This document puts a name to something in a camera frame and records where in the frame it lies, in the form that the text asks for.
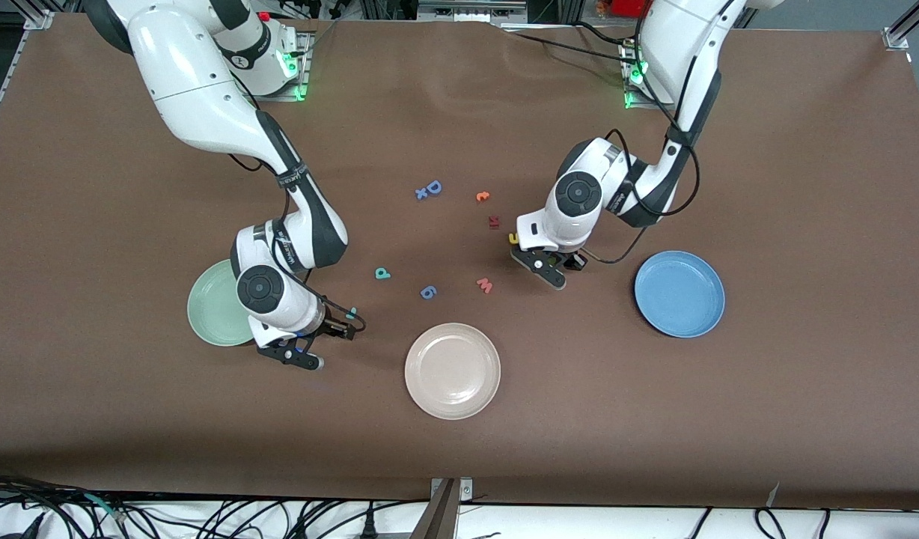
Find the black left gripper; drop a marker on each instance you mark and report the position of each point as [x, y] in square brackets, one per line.
[569, 259]

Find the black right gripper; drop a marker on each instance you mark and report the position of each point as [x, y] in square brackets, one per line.
[334, 325]

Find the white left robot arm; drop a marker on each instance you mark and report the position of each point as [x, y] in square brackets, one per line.
[684, 45]

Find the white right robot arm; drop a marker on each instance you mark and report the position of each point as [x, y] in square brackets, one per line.
[190, 67]

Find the blue foam number six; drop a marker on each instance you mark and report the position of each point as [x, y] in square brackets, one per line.
[422, 293]

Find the pink foam letter W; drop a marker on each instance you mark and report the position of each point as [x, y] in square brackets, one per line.
[485, 287]

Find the blue plate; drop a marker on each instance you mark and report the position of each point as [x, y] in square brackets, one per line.
[679, 293]

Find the beige plate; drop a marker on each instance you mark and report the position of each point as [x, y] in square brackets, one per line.
[452, 370]

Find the pale green plate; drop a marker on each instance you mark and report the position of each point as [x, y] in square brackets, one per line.
[209, 307]

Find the blue foam letter D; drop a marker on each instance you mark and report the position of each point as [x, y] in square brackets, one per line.
[438, 189]

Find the black power plug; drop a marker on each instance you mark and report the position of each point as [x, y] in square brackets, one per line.
[368, 528]

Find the red box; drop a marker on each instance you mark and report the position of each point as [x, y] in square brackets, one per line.
[631, 7]

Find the white paper scrap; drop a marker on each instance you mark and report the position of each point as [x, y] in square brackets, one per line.
[772, 495]

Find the metal table edge bracket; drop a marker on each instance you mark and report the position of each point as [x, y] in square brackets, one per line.
[448, 516]

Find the aluminium table rail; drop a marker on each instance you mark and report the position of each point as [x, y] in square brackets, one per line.
[895, 39]
[3, 84]

